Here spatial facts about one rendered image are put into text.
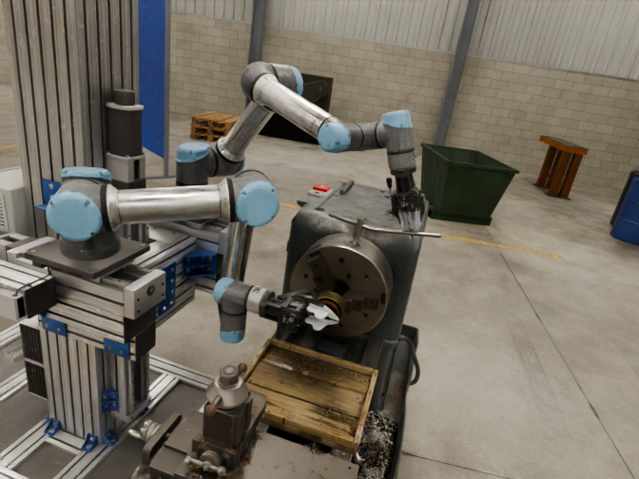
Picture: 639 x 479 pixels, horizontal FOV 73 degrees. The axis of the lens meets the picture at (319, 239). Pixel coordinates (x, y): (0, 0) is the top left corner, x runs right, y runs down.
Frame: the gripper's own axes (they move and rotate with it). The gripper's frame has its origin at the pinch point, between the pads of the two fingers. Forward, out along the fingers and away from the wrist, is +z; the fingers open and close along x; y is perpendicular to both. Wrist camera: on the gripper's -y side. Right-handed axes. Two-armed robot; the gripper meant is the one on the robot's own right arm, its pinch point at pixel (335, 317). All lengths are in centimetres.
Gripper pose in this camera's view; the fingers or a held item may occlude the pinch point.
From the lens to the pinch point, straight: 122.4
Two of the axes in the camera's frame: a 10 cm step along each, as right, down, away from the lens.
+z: 9.4, 2.3, -2.3
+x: 1.4, -9.2, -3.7
